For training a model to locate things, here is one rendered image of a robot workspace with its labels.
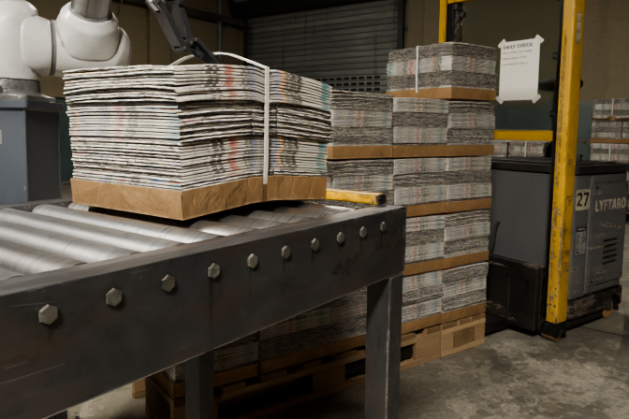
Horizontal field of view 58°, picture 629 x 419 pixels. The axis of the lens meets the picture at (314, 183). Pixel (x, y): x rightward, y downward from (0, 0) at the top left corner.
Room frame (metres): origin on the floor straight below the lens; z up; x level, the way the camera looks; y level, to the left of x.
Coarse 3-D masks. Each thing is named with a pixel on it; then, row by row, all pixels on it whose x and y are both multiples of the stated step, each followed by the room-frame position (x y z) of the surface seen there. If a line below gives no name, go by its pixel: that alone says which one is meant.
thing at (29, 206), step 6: (60, 198) 1.06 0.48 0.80; (66, 198) 1.06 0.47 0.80; (72, 198) 1.06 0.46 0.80; (0, 204) 0.97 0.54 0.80; (6, 204) 0.97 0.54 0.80; (12, 204) 0.97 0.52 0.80; (18, 204) 0.98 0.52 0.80; (24, 204) 0.98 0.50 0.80; (30, 204) 0.98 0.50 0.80; (36, 204) 0.98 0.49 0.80; (48, 204) 0.99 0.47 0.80; (54, 204) 1.00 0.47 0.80; (60, 204) 1.01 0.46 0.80; (66, 204) 1.02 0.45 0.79; (24, 210) 0.96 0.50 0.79; (30, 210) 0.97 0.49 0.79
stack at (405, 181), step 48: (384, 192) 2.07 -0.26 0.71; (432, 192) 2.22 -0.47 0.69; (432, 240) 2.23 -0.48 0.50; (432, 288) 2.22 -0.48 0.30; (288, 336) 1.82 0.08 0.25; (336, 336) 1.95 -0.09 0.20; (432, 336) 2.23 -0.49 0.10; (144, 384) 1.88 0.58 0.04; (240, 384) 1.71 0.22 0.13; (288, 384) 1.98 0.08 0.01; (336, 384) 1.94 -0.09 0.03
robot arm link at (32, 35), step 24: (0, 0) 1.50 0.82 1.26; (24, 0) 1.56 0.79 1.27; (0, 24) 1.48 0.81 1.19; (24, 24) 1.51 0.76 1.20; (48, 24) 1.56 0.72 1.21; (0, 48) 1.48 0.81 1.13; (24, 48) 1.51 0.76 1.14; (48, 48) 1.54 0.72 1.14; (0, 72) 1.48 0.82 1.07; (24, 72) 1.51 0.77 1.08; (48, 72) 1.58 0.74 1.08
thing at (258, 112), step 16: (256, 80) 0.93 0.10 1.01; (272, 80) 0.96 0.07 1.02; (256, 96) 0.93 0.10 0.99; (272, 96) 0.97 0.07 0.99; (256, 112) 0.94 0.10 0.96; (272, 112) 0.97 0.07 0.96; (256, 128) 0.94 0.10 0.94; (272, 128) 0.97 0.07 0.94; (256, 144) 0.96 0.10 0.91; (272, 144) 0.98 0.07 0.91; (256, 160) 0.94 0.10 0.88; (272, 160) 0.97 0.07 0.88; (256, 176) 0.94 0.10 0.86
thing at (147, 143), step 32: (96, 96) 0.90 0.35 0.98; (128, 96) 0.86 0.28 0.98; (160, 96) 0.81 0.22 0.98; (192, 96) 0.82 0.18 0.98; (224, 96) 0.92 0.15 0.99; (96, 128) 0.92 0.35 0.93; (128, 128) 0.87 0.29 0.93; (160, 128) 0.84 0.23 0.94; (192, 128) 0.82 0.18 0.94; (224, 128) 0.87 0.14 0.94; (96, 160) 0.93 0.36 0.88; (128, 160) 0.88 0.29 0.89; (160, 160) 0.84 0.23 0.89; (192, 160) 0.83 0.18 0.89; (224, 160) 0.88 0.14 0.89
